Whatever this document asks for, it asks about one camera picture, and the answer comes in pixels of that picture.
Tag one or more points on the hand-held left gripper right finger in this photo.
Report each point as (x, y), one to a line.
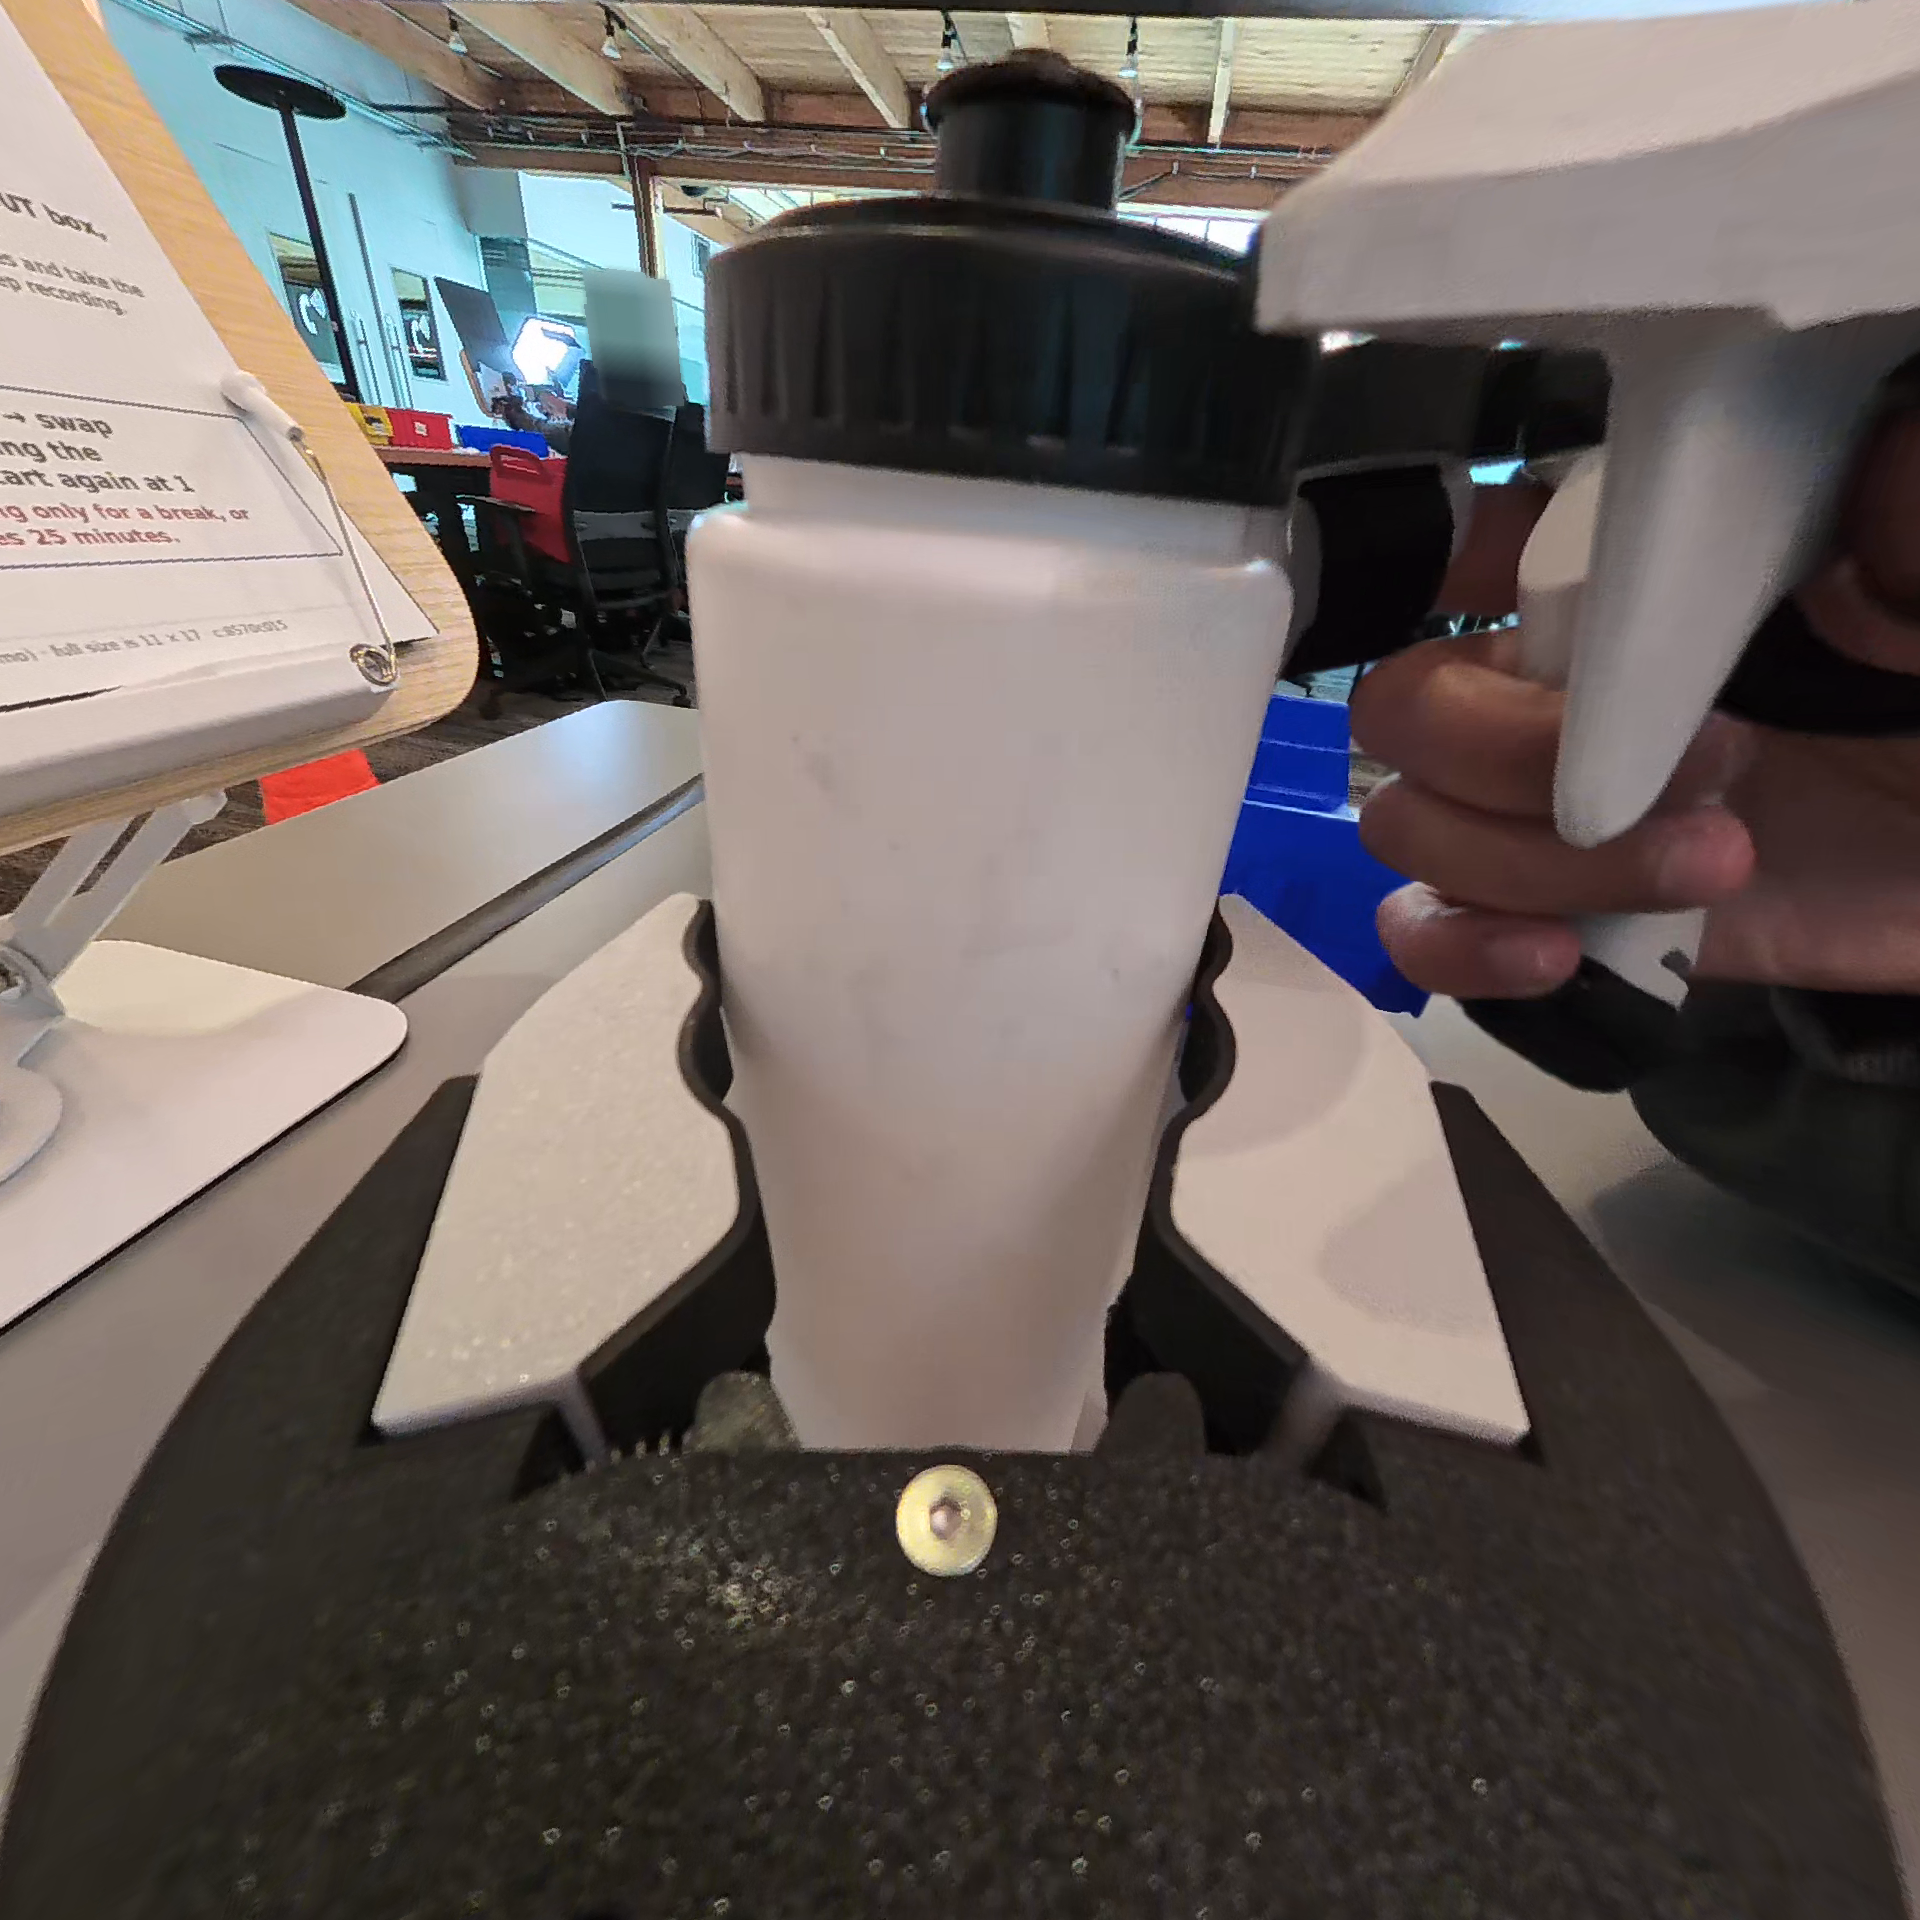
(1336, 1200)

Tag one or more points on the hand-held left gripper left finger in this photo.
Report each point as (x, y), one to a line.
(571, 1200)

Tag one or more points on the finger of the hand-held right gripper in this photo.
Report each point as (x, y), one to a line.
(1380, 569)
(1622, 194)

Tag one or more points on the blue plastic bin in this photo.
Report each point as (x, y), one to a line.
(1306, 870)

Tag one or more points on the white plastic bottle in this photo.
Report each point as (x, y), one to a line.
(962, 899)

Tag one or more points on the black bottle lid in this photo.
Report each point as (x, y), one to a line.
(930, 361)

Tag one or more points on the orange traffic cone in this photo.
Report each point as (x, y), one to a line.
(320, 788)

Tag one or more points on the red chair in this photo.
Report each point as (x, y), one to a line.
(527, 494)

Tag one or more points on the black office chair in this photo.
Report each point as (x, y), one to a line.
(623, 494)

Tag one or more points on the blue background bins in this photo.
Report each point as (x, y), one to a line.
(503, 441)

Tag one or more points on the small red bin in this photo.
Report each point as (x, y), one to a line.
(418, 427)

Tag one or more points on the printed instruction sheet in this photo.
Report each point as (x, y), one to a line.
(106, 494)

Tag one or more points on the black floor lamp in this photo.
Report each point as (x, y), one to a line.
(278, 87)

